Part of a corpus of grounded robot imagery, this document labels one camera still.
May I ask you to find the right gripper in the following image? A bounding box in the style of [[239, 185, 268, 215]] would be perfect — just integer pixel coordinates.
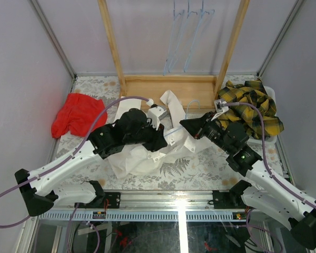
[[180, 111, 233, 154]]

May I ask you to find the white shirt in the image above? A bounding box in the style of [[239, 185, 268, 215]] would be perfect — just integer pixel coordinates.
[[107, 90, 211, 179]]

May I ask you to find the yellow plaid shirt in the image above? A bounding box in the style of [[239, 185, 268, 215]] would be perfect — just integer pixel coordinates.
[[218, 80, 284, 140]]

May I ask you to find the white plastic basket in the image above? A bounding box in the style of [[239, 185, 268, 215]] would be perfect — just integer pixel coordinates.
[[248, 86, 277, 146]]

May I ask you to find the blue wire hanger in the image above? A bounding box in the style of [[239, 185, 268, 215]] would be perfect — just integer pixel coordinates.
[[183, 1, 215, 73]]

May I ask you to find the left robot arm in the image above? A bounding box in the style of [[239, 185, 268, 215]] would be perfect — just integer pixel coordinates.
[[15, 106, 167, 217]]

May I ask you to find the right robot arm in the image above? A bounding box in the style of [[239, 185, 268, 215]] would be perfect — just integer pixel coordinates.
[[180, 112, 316, 250]]

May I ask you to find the wooden clothes rack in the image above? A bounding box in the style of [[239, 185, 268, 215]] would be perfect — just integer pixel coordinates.
[[98, 1, 250, 110]]

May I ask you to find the red cloth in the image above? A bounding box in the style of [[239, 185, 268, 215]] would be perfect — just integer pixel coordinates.
[[51, 93, 105, 139]]

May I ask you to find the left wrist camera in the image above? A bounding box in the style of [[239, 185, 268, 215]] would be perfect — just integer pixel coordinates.
[[146, 99, 168, 130]]

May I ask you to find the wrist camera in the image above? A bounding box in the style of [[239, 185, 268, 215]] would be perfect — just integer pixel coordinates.
[[146, 99, 168, 130], [211, 99, 229, 121]]

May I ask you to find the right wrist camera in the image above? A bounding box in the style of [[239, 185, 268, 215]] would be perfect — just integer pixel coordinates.
[[211, 99, 229, 121]]

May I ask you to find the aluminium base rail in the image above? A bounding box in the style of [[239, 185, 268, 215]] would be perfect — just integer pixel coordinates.
[[38, 190, 250, 222]]

